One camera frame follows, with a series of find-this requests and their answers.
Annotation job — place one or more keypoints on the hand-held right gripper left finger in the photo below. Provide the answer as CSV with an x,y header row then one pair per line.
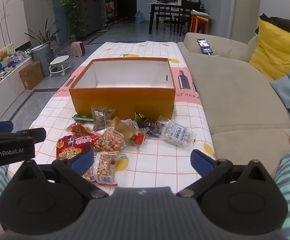
x,y
81,161

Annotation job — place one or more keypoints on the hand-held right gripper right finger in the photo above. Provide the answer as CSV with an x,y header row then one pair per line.
x,y
201,161

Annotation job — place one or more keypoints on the large red snack packet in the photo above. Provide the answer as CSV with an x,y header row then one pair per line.
x,y
64,150

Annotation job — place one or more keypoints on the red label brown strip packet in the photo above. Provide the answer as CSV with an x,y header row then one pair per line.
x,y
79,130

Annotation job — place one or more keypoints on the clear peanut packet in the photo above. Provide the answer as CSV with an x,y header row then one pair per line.
x,y
108,140

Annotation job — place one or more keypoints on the clear snack packet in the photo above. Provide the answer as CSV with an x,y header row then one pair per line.
x,y
121,127

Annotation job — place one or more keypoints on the white box with orange rim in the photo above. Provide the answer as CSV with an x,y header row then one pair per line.
x,y
122,100

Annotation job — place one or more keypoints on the orange label nut packet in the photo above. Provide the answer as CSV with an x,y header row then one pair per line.
x,y
102,166

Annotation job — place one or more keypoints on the clear white ball packet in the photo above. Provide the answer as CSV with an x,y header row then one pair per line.
x,y
177,132

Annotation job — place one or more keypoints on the green sausage stick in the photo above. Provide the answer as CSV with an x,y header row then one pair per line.
x,y
82,117

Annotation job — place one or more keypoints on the white low cabinet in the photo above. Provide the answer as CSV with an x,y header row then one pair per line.
x,y
7,80

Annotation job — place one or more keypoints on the clear mixed nut packet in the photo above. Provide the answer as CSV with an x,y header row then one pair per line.
x,y
101,117

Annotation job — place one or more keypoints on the checkered lemon print tablecloth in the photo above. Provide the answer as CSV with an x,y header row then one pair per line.
x,y
147,160

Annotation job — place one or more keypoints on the clear dark ball packet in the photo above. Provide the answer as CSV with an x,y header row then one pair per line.
x,y
155,127

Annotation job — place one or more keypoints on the brown cardboard box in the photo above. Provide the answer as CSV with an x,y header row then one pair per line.
x,y
31,76

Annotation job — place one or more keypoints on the white and red packet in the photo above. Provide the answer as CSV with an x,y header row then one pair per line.
x,y
132,123

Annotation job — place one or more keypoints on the teddy bear picture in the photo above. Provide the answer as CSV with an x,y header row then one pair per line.
x,y
3,55

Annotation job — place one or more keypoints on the yellow and black packet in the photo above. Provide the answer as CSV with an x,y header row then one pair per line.
x,y
140,117

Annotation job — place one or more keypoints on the grey metal bin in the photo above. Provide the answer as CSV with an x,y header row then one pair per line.
x,y
41,58

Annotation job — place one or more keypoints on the white round wheeled stool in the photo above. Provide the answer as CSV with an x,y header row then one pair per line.
x,y
59,61

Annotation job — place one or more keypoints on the beige sofa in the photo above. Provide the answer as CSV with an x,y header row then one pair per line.
x,y
235,92

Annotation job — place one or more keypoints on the pink container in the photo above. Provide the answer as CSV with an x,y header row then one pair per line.
x,y
77,48

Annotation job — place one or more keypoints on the long leaf green plant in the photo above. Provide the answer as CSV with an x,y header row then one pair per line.
x,y
43,35

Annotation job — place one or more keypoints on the black smartphone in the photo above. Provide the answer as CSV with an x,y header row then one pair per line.
x,y
204,46

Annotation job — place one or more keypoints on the dark drawer cabinet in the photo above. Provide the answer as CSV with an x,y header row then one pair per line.
x,y
91,15

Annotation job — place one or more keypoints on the trailing green vine plant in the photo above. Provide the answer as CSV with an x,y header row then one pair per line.
x,y
72,7

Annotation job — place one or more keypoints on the yellow pillow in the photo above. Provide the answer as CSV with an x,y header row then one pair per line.
x,y
275,50

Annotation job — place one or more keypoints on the orange stool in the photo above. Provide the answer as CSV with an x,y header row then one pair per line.
x,y
198,23

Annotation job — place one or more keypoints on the cluttered shelf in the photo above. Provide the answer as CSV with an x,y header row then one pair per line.
x,y
111,7

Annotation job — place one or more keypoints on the stack of papers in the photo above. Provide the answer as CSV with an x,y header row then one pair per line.
x,y
200,13

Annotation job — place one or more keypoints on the dark dining chair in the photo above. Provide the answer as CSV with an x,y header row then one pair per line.
x,y
186,10
167,13

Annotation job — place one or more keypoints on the blue water jug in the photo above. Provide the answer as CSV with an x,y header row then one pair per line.
x,y
139,17

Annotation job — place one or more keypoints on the dark dining table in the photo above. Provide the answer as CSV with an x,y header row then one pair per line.
x,y
165,5

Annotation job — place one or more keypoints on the dark cloth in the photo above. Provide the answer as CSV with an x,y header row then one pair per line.
x,y
285,23

